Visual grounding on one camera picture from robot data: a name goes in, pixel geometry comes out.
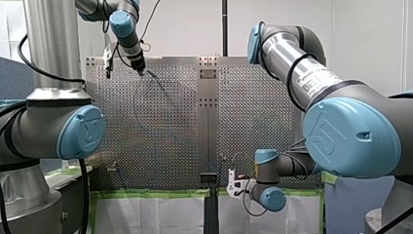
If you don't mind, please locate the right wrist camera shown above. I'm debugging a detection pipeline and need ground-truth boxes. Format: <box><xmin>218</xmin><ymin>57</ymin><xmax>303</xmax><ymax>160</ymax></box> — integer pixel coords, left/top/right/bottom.
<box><xmin>225</xmin><ymin>168</ymin><xmax>249</xmax><ymax>200</ymax></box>

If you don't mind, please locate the blue cable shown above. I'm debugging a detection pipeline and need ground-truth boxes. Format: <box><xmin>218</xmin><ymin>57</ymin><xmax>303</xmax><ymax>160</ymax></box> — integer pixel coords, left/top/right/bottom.
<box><xmin>131</xmin><ymin>69</ymin><xmax>229</xmax><ymax>174</ymax></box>

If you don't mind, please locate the black cable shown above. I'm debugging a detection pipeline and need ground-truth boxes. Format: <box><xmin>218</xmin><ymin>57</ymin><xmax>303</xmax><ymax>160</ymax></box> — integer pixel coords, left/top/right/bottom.
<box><xmin>77</xmin><ymin>158</ymin><xmax>91</xmax><ymax>234</ymax></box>
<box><xmin>17</xmin><ymin>33</ymin><xmax>87</xmax><ymax>85</ymax></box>
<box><xmin>138</xmin><ymin>0</ymin><xmax>163</xmax><ymax>53</ymax></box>
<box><xmin>241</xmin><ymin>177</ymin><xmax>269</xmax><ymax>217</ymax></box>
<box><xmin>285</xmin><ymin>53</ymin><xmax>327</xmax><ymax>112</ymax></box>

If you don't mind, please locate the grey board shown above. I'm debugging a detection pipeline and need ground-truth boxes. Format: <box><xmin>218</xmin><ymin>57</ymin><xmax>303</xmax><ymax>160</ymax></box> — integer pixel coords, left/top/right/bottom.
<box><xmin>324</xmin><ymin>175</ymin><xmax>396</xmax><ymax>234</ymax></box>

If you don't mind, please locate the black upright pole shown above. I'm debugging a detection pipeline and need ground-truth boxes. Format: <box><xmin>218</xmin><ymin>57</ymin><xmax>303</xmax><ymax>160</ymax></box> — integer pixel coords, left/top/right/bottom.
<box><xmin>221</xmin><ymin>0</ymin><xmax>229</xmax><ymax>58</ymax></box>

